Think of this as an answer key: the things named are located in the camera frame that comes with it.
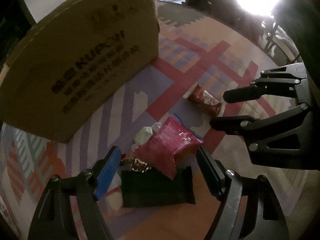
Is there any patchwork patterned tablecloth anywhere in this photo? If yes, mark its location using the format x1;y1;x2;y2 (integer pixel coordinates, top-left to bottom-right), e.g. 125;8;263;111
1;2;308;239

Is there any brown cardboard box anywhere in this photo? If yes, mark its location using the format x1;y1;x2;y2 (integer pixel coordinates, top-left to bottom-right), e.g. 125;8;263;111
1;0;159;143

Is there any red brown chocolate bar wrapper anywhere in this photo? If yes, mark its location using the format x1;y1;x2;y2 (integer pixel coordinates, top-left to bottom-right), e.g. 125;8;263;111
183;82;223;118

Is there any pink red snack bag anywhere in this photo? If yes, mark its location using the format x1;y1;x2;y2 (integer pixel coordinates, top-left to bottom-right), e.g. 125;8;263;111
133;114;203;179

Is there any brown gold candy wrapper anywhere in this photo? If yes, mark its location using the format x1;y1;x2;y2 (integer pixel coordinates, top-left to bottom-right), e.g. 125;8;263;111
120;157;152;173

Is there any dark green snack bag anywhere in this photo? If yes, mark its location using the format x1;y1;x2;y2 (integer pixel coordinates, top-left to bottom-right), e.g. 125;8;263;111
121;166;196;208

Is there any white pale green candy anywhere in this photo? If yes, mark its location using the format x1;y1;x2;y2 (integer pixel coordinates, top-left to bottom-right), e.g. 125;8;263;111
131;122;162;151

